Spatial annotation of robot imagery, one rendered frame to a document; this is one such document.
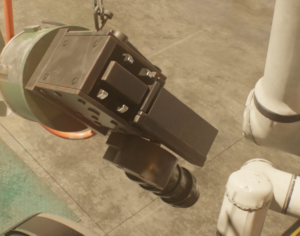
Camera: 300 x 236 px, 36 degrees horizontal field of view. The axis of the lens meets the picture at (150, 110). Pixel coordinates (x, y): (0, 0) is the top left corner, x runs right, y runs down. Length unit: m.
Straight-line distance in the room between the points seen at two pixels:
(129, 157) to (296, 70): 0.62
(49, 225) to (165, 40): 2.80
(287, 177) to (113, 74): 0.60
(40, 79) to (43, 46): 0.05
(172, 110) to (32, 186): 1.88
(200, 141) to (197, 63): 2.56
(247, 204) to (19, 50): 0.50
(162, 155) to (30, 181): 1.88
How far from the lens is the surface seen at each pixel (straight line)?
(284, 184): 1.01
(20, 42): 0.68
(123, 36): 0.53
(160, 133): 0.54
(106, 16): 0.57
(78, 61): 0.53
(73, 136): 0.82
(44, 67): 0.60
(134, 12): 3.71
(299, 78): 1.13
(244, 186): 0.89
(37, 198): 2.33
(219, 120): 2.70
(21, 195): 2.36
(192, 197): 0.70
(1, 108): 1.29
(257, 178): 0.93
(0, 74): 0.70
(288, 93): 1.16
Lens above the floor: 1.77
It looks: 40 degrees down
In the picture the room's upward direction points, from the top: straight up
